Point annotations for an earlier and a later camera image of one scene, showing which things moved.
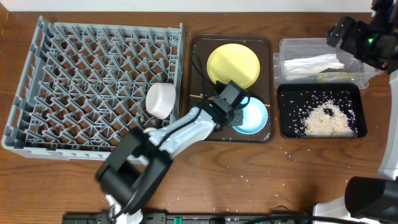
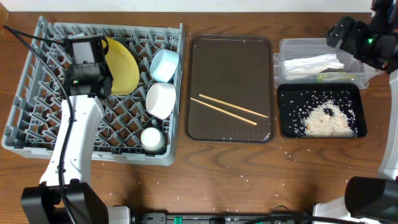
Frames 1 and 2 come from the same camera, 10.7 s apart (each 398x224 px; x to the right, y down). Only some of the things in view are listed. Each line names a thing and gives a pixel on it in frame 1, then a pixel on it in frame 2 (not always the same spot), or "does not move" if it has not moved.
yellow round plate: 233,61 to 124,72
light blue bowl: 254,116 to 163,64
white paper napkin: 313,65 does not move
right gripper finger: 335,33 does not move
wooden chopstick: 200,96 to 222,110
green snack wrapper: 325,78 does not move
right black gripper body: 364,44 does not move
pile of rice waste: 331,119 does not move
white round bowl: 160,99 does not move
